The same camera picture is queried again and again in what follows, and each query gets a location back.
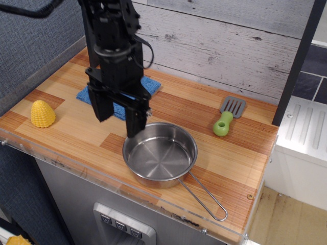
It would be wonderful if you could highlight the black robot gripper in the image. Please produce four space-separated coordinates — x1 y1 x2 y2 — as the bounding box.
85 45 151 138

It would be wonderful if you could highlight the stainless steel pot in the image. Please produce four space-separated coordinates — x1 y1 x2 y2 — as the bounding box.
122 122 228 222

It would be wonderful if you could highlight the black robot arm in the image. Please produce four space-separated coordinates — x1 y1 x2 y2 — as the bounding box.
80 1 151 138

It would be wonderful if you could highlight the blue folded cloth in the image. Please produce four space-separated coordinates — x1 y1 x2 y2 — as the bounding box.
76 76 161 121

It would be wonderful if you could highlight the yellow toy corn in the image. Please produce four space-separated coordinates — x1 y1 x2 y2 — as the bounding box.
31 100 56 128

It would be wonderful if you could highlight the silver dispenser panel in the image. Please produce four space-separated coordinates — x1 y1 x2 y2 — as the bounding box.
93 202 157 244

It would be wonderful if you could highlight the yellow object bottom corner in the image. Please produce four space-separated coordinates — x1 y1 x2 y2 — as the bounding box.
6 235 31 245

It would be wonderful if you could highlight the white ribbed box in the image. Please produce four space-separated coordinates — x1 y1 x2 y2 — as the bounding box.
264 96 326 209

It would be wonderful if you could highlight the dark left upright post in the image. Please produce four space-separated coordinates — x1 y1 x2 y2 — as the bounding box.
82 12 99 68

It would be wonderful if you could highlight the dark upright post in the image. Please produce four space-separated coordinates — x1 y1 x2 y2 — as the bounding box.
272 0 326 126
82 12 99 68

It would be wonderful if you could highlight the green handled grey spatula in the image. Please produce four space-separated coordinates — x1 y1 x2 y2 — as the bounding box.
213 96 246 137

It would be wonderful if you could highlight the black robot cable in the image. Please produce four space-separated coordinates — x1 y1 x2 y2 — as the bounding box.
0 0 63 19

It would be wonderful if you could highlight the dark right upright post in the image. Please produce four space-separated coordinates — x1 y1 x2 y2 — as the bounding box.
272 0 326 126

